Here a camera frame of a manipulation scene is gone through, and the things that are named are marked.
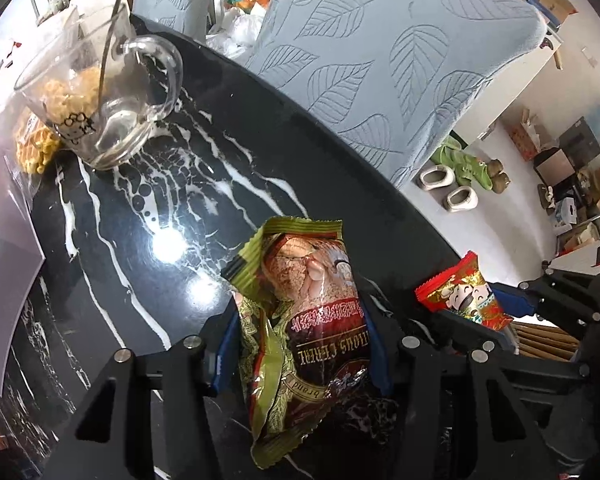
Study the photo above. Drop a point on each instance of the metal spoon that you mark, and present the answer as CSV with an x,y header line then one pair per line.
x,y
105,51

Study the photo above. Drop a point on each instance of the lavender gift box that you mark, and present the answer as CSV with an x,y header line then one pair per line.
x,y
21,258

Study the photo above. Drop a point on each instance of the white slippers pair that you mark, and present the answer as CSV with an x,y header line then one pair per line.
x,y
458,198

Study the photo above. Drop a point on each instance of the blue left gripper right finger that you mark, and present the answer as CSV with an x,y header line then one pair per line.
x,y
379,370

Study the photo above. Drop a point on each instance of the green brown cereal packet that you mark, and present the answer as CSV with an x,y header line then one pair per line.
x,y
305,341

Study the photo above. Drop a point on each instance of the red gold candy packet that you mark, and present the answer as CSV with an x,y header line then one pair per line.
x,y
462,289

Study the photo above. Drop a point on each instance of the packaged waffle snack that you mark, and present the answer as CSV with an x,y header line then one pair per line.
x,y
36,144

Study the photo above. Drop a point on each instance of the glass mug with cartoon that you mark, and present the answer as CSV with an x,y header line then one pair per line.
x,y
144,75

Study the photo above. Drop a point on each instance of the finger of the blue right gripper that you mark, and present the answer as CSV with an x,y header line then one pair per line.
x,y
513,300

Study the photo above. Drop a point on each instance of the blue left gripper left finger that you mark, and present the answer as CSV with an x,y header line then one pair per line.
x,y
226,350

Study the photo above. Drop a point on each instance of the near grey leaf cushion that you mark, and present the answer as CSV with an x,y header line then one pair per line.
x,y
391,77

